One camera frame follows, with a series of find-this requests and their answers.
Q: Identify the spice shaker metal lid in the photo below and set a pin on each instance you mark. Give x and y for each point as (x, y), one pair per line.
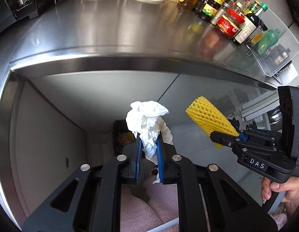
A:
(220, 13)

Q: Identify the clear plastic storage bin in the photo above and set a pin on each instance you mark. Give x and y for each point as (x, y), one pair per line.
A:
(278, 55)

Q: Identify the white tissue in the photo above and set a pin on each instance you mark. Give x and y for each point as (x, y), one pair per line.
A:
(144, 120)

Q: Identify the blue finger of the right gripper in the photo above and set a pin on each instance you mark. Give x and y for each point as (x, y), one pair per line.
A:
(221, 139)
(242, 136)

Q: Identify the black cat sticker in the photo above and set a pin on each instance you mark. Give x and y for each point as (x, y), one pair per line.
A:
(224, 104)

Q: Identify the person's right hand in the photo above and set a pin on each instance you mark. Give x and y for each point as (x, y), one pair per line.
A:
(291, 189)

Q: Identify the red chili sauce jar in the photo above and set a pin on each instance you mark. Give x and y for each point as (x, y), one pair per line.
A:
(229, 23)

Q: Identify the person's pink left leg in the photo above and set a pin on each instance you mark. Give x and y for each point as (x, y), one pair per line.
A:
(136, 214)

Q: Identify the black trash bin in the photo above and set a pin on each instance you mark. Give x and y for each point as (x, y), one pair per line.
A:
(121, 136)

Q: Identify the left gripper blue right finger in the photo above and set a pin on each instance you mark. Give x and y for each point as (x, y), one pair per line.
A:
(160, 160)

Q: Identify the person's pink right leg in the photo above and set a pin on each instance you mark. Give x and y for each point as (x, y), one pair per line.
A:
(163, 199)

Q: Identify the person's pink leg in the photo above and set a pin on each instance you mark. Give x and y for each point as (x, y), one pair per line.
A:
(163, 199)
(136, 214)

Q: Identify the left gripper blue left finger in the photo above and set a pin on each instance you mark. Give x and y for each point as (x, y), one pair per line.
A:
(138, 157)

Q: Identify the green plastic bottle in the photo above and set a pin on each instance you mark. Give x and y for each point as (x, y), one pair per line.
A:
(270, 38)

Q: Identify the dark soy sauce bottle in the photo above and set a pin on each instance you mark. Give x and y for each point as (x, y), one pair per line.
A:
(251, 22)

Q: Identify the oyster sauce bottle green label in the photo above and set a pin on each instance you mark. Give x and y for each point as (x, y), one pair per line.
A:
(210, 9)

